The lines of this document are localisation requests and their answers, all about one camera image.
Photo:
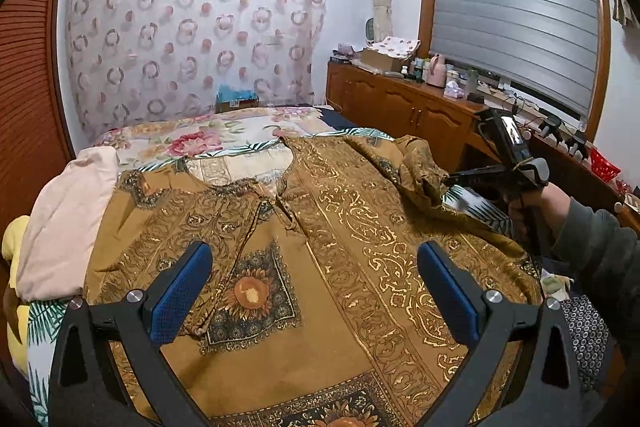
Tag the patterned lace curtain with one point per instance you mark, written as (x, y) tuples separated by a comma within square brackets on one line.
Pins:
[(200, 32)]

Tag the person's right hand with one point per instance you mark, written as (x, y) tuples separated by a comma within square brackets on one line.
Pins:
[(552, 204)]

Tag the floral palm-leaf bedsheet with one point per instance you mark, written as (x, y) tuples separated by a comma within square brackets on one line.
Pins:
[(200, 142)]

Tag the pink folded cloth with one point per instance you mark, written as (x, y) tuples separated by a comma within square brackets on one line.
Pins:
[(65, 217)]

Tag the floral cloth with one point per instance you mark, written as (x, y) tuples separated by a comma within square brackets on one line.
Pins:
[(397, 46)]

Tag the navy blue mattress cover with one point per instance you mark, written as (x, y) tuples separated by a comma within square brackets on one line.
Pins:
[(337, 118)]

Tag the grey window blind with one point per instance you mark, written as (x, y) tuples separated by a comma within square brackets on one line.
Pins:
[(510, 7)]

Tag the brown gold-patterned shirt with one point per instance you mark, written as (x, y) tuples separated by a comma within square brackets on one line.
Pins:
[(325, 257)]

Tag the wooden louvered wardrobe door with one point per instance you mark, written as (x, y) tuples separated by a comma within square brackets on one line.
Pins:
[(30, 82)]

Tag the person's right forearm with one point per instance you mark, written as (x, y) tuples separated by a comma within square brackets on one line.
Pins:
[(597, 247)]

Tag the yellow plush pillow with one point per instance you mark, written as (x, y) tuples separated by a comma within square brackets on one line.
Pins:
[(17, 337)]

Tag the small white fan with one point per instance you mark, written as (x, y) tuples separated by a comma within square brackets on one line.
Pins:
[(372, 31)]

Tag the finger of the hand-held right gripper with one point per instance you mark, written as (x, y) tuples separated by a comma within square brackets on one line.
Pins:
[(475, 178)]

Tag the cardboard box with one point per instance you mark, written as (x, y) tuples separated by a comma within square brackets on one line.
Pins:
[(380, 61)]

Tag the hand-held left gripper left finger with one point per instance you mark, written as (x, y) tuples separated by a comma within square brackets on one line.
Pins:
[(182, 292)]

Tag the red basket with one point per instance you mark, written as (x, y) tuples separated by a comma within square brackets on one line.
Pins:
[(605, 164)]

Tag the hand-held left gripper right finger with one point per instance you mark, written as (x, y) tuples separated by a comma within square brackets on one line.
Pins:
[(450, 297)]

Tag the blue box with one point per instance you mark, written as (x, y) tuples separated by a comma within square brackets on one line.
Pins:
[(237, 96)]

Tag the wooden window frame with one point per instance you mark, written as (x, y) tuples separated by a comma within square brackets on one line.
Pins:
[(426, 7)]

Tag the black clamp device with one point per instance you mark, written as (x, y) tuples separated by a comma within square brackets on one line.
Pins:
[(579, 144), (550, 126)]

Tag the dark dotted cloth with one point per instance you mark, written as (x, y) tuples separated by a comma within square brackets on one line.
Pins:
[(587, 337)]

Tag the wooden cabinet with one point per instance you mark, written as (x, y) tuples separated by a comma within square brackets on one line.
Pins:
[(400, 107)]

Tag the pink kettle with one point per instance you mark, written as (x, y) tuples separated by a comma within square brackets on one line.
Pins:
[(436, 71)]

